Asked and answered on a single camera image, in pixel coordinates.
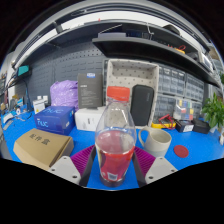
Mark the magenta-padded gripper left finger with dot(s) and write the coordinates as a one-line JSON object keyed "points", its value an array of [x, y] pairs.
{"points": [[65, 170]]}

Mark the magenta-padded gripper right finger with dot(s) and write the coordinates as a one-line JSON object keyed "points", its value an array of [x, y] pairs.
{"points": [[160, 170]]}

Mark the clear bottle with red label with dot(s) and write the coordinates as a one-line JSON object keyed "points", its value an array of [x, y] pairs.
{"points": [[115, 150]]}

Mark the flat round red coaster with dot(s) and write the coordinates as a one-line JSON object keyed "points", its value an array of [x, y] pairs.
{"points": [[181, 151]]}

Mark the beige ceramic mug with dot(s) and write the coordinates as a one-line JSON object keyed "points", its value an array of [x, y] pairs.
{"points": [[156, 141]]}

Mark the brown cardboard box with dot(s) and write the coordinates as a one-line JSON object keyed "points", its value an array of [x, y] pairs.
{"points": [[41, 146]]}

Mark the yellow multimeter with red leads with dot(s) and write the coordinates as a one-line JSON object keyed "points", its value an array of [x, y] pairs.
{"points": [[163, 123]]}

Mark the black box with white label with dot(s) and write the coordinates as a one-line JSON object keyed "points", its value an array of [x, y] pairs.
{"points": [[185, 126]]}

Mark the blue cardboard box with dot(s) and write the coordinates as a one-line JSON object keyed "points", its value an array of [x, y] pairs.
{"points": [[53, 120]]}

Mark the small white box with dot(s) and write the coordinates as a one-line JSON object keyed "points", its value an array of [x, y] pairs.
{"points": [[87, 119]]}

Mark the flat black case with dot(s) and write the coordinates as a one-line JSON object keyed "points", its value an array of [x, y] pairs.
{"points": [[201, 126]]}

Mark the clear organizer box coloured parts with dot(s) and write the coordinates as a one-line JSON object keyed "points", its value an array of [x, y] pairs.
{"points": [[184, 109]]}

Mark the black zip pouch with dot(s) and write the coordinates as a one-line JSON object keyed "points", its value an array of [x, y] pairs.
{"points": [[142, 105]]}

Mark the small white labelled card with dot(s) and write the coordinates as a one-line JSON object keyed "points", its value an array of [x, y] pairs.
{"points": [[39, 105]]}

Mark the purple plastic bag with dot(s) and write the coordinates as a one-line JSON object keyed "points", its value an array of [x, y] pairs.
{"points": [[64, 94]]}

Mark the green potted plant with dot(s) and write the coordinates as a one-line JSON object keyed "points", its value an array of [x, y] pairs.
{"points": [[213, 111]]}

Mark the dark grey upright box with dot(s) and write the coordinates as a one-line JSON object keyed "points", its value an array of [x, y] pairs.
{"points": [[90, 90]]}

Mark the beige dotted tray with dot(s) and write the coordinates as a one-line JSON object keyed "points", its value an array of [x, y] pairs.
{"points": [[133, 73]]}

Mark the teal screen monitor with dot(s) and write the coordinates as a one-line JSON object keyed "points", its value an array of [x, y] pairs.
{"points": [[23, 70]]}

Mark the dark overhead shelf unit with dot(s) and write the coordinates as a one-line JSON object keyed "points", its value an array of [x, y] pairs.
{"points": [[140, 48]]}

